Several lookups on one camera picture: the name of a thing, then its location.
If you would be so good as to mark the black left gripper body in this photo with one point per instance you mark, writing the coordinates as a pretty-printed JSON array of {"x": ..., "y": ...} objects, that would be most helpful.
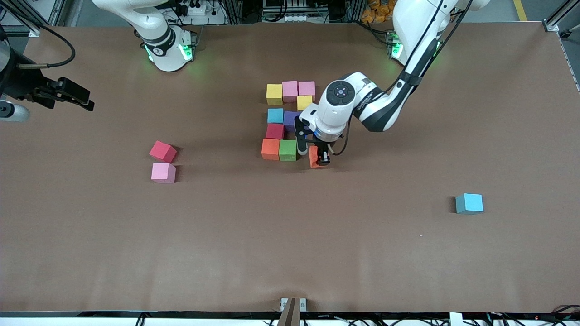
[{"x": 323, "y": 147}]

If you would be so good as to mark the orange foam cube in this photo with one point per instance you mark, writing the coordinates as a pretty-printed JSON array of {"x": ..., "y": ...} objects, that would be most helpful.
[
  {"x": 270, "y": 149},
  {"x": 313, "y": 158}
]

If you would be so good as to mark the green foam cube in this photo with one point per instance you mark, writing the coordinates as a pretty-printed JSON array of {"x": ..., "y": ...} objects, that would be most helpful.
[{"x": 287, "y": 150}]

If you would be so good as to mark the purple foam cube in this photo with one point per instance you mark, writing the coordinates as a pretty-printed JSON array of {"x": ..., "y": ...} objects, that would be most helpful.
[{"x": 290, "y": 120}]

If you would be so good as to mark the red foam cube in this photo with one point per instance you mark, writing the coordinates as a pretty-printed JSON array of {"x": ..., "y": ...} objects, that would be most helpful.
[
  {"x": 162, "y": 151},
  {"x": 274, "y": 131}
]

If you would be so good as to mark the yellow foam cube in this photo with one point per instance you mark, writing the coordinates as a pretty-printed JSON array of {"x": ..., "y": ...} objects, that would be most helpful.
[
  {"x": 274, "y": 94},
  {"x": 304, "y": 103}
]

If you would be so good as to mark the blue foam cube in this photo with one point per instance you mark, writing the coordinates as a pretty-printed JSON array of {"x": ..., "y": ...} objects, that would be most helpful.
[
  {"x": 469, "y": 202},
  {"x": 275, "y": 115}
]

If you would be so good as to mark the pink foam cube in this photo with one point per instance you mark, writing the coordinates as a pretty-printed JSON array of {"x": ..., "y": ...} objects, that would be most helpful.
[
  {"x": 306, "y": 88},
  {"x": 163, "y": 172},
  {"x": 290, "y": 90}
]

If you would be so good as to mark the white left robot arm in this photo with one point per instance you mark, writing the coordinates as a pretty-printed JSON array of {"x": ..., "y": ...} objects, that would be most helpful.
[{"x": 335, "y": 113}]

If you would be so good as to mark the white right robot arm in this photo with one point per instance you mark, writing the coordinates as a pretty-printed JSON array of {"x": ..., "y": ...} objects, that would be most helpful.
[{"x": 165, "y": 50}]

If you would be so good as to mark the brown table cover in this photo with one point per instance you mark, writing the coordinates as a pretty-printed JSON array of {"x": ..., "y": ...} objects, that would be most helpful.
[{"x": 290, "y": 253}]

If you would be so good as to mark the white power strip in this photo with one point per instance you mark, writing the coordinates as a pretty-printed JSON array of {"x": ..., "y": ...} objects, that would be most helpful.
[
  {"x": 285, "y": 18},
  {"x": 195, "y": 9}
]

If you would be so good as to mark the pile of orange items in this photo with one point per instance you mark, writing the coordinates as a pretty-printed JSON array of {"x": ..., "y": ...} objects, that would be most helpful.
[{"x": 380, "y": 11}]

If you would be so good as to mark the aluminium frame profile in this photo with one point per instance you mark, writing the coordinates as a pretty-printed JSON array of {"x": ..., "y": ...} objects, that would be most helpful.
[
  {"x": 550, "y": 26},
  {"x": 56, "y": 11}
]

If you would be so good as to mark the front camera mount bracket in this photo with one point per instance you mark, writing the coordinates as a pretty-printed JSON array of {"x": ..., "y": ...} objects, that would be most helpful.
[{"x": 293, "y": 312}]

